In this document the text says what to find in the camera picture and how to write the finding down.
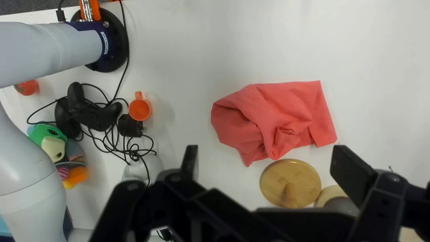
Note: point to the cream tape roll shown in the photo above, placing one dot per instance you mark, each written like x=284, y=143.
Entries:
x=329, y=194

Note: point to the orange cloth garment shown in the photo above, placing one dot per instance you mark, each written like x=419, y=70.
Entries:
x=270, y=120

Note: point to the orange plastic cup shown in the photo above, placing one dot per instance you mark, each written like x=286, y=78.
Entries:
x=141, y=108

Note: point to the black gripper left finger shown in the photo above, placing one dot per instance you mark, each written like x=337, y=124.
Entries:
x=190, y=160

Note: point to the small orange ball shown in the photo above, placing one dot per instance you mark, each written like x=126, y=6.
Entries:
x=28, y=88

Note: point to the wooden mug tree stand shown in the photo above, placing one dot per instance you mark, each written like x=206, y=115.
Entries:
x=291, y=183

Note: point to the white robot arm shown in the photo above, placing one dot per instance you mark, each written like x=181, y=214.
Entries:
x=180, y=74

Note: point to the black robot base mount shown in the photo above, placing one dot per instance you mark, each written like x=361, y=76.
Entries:
x=115, y=41

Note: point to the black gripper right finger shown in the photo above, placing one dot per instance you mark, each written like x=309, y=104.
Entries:
x=353, y=174

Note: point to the grey tape roll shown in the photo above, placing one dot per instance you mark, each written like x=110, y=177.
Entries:
x=342, y=205

